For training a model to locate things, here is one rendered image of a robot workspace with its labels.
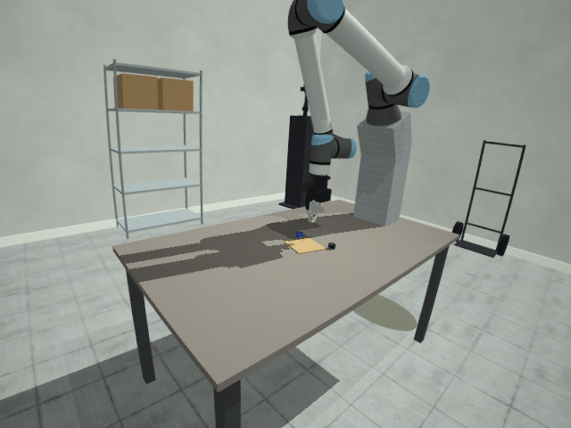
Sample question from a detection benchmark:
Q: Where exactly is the tan mat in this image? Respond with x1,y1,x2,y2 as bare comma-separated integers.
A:
284,238,326,254

